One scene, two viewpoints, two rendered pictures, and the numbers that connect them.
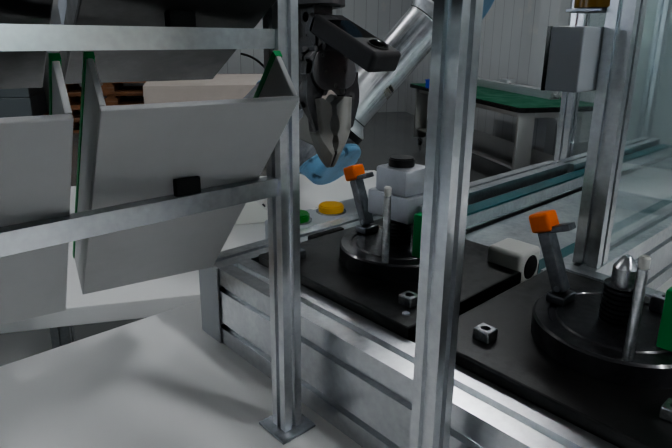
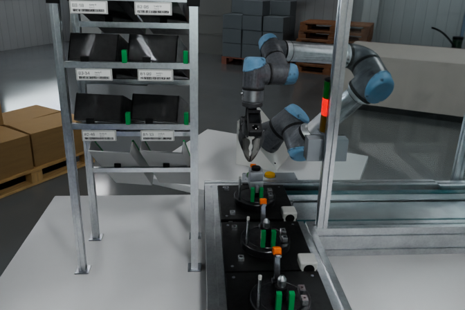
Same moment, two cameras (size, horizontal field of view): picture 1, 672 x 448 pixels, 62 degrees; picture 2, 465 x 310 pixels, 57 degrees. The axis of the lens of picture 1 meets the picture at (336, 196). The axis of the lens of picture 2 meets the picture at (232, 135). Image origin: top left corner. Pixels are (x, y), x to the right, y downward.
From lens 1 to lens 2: 1.03 m
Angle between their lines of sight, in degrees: 36
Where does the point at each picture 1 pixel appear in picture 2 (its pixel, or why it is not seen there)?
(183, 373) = (186, 214)
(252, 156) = (180, 162)
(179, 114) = (155, 153)
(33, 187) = (129, 161)
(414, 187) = (254, 178)
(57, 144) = (130, 156)
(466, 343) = (227, 228)
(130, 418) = (165, 219)
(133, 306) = not seen: hidden behind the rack
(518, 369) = (228, 237)
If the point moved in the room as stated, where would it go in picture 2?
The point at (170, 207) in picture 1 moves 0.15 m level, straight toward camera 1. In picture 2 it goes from (160, 169) to (133, 189)
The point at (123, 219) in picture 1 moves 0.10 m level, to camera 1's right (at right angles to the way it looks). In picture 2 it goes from (149, 169) to (171, 179)
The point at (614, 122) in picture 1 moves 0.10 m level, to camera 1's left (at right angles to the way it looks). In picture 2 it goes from (322, 175) to (293, 166)
